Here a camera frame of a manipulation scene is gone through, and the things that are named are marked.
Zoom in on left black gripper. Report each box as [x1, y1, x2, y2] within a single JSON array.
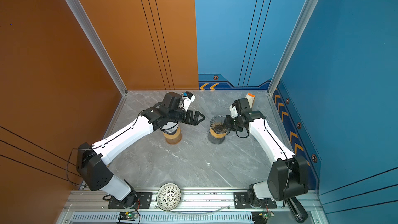
[[167, 108, 206, 125]]

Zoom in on white paper coffee filter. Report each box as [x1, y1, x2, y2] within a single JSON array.
[[161, 122, 179, 134]]

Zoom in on coffee filter box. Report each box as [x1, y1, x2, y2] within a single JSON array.
[[246, 93, 256, 108]]

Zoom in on grey glass dripper cone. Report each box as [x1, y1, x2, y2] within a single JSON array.
[[210, 115, 227, 134]]

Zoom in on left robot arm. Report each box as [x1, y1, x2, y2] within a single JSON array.
[[76, 92, 205, 205]]

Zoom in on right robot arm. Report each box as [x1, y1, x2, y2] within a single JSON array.
[[223, 97, 309, 206]]

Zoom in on grey glass mug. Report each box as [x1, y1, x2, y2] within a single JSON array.
[[207, 129, 230, 145]]

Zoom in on orange glass carafe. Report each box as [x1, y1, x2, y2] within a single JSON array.
[[164, 133, 182, 145]]

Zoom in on white patterned bowl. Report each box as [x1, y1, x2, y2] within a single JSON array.
[[157, 183, 181, 211]]

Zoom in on right circuit board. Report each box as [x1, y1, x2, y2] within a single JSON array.
[[251, 212, 275, 224]]

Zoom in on circuit board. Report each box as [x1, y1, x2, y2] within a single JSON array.
[[118, 212, 139, 224], [251, 212, 275, 224]]

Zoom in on black stapler-like tool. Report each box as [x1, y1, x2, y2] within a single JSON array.
[[286, 197, 308, 224]]

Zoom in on left circuit board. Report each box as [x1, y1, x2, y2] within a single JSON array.
[[118, 212, 139, 224]]

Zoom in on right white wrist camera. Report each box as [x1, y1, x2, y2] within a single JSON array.
[[229, 104, 238, 118]]

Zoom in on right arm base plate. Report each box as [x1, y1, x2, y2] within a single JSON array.
[[233, 191, 277, 209]]

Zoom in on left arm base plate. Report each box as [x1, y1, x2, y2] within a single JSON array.
[[107, 192, 152, 210]]

